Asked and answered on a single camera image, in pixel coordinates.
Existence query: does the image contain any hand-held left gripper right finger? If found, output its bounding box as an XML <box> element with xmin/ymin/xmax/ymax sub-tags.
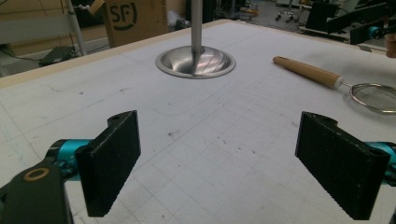
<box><xmin>294</xmin><ymin>111</ymin><xmax>396</xmax><ymax>221</ymax></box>

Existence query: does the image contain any wooden handled mesh strainer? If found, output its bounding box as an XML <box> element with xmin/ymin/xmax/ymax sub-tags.
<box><xmin>272</xmin><ymin>55</ymin><xmax>396</xmax><ymax>116</ymax></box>

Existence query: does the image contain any white metal pole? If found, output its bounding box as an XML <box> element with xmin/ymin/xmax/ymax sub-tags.
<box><xmin>64</xmin><ymin>0</ymin><xmax>89</xmax><ymax>57</ymax></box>

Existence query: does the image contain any metal stand with round base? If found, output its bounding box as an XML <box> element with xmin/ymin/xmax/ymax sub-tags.
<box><xmin>155</xmin><ymin>0</ymin><xmax>237</xmax><ymax>80</ymax></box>

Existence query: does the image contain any black cabinet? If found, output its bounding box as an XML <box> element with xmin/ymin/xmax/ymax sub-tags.
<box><xmin>305</xmin><ymin>2</ymin><xmax>340</xmax><ymax>32</ymax></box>

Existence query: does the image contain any brown cardboard box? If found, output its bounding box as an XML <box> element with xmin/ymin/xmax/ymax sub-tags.
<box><xmin>102</xmin><ymin>0</ymin><xmax>170</xmax><ymax>49</ymax></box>

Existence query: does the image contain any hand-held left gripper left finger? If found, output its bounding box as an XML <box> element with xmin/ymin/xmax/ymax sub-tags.
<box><xmin>46</xmin><ymin>110</ymin><xmax>142</xmax><ymax>217</ymax></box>

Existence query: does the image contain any office chair wheel base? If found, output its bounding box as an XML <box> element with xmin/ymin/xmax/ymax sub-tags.
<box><xmin>275</xmin><ymin>0</ymin><xmax>301</xmax><ymax>23</ymax></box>

